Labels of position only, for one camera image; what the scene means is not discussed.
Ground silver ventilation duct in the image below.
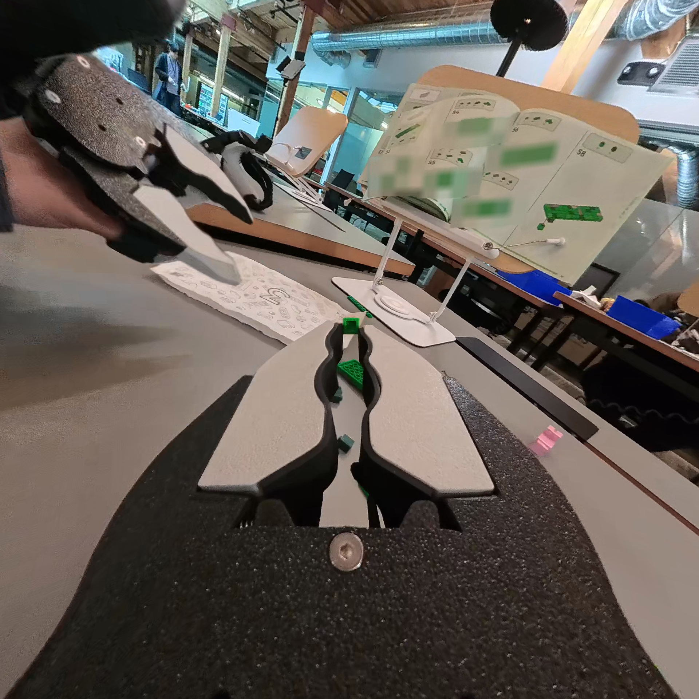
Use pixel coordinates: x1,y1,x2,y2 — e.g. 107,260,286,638
310,11,511,58

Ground grey wood-edged desk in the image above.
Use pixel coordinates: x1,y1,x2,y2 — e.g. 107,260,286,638
183,117,417,278

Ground black round disc on pole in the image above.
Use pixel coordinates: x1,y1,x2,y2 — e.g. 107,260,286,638
489,0,570,78

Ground pink brick pig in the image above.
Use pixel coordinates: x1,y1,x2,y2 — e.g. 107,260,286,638
529,426,564,457

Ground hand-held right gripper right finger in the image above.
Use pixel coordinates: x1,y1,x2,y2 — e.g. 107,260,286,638
351,324,496,529

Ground white book stand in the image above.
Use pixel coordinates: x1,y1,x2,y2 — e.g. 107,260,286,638
331,64,641,348

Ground printed white paper bag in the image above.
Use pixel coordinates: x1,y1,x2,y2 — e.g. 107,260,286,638
150,251,343,346

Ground scattered small green bricks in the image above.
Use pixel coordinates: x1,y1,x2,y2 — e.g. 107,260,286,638
329,295,374,454

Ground wooden book stand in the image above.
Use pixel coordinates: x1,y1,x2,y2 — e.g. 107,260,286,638
264,105,349,192

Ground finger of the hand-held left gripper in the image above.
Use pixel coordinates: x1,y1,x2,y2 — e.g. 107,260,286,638
133,186,242,286
149,126,256,224

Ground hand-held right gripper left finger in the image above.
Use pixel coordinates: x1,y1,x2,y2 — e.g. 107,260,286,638
197,321,345,529

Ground brick instruction booklet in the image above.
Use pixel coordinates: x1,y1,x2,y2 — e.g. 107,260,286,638
359,82,676,288

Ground blue storage bin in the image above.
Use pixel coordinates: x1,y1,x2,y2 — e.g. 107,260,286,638
605,295,682,340
498,266,572,308

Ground spare hand-held gripper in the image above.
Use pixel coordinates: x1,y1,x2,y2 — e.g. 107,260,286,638
201,130,275,213

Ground person's left hand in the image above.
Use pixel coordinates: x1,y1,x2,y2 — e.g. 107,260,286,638
0,116,125,242

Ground black desk strip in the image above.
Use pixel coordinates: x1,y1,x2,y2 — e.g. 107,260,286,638
455,336,600,443

